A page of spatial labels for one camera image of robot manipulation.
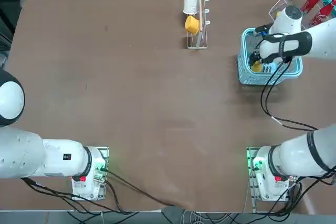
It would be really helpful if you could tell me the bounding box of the black left arm base cable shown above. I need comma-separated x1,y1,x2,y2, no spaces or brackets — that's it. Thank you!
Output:
20,170,179,214

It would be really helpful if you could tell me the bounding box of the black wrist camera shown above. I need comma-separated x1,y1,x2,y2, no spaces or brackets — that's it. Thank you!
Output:
253,23,274,37

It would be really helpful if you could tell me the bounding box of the white wire cup rack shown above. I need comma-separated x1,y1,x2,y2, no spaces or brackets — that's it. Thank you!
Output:
186,0,211,49

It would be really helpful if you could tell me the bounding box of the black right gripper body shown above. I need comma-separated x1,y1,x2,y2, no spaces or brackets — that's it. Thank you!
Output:
248,49,263,66

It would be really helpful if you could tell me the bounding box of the yellow plastic cup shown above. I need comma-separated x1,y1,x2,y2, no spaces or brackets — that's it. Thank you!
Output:
184,15,200,35

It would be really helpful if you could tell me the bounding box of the white plastic cup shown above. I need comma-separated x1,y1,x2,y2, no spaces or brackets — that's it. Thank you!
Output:
183,0,198,15

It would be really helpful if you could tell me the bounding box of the blue plastic basket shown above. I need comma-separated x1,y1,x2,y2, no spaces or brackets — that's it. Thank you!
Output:
237,27,303,86

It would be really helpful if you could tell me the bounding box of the clear acrylic rack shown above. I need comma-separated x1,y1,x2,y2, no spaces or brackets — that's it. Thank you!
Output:
268,0,336,54

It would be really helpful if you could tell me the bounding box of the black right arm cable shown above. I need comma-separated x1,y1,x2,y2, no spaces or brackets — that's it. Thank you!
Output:
260,32,320,132

